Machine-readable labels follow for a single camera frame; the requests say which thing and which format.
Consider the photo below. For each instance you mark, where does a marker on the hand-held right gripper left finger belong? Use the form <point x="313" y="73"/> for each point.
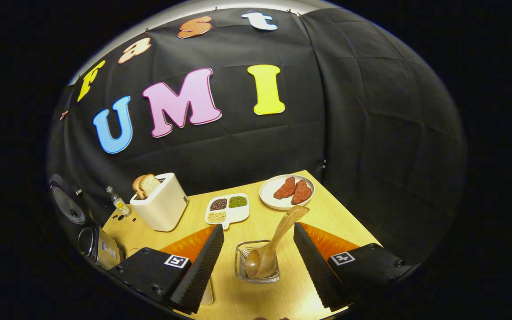
<point x="198" y="271"/>

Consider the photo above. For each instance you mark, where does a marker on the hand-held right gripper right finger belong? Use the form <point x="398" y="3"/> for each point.
<point x="316" y="271"/>

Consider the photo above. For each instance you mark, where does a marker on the clear container of rice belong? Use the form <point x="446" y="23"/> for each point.
<point x="209" y="293"/>

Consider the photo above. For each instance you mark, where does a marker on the wooden spoon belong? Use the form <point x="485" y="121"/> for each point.
<point x="260" y="262"/>

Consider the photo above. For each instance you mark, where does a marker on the black rice cooker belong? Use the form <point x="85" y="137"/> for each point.
<point x="67" y="204"/>

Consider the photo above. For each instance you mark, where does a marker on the white divided grain dish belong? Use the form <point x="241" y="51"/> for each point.
<point x="234" y="212"/>

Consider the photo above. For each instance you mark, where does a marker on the white toaster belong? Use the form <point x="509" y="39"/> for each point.
<point x="162" y="209"/>

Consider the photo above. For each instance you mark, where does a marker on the red meat piece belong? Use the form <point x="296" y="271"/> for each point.
<point x="302" y="192"/>
<point x="285" y="189"/>

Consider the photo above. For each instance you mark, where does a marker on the white round plate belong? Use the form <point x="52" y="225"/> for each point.
<point x="267" y="193"/>

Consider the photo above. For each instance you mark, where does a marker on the toasted bread slice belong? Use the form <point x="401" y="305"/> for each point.
<point x="137" y="186"/>
<point x="151" y="184"/>

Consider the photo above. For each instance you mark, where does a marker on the small glass bottle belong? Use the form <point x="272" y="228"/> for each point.
<point x="120" y="205"/>

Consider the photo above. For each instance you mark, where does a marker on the black backdrop cloth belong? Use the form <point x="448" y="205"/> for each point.
<point x="371" y="133"/>

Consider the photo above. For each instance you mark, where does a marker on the pink cloth clip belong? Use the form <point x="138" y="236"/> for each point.
<point x="63" y="115"/>

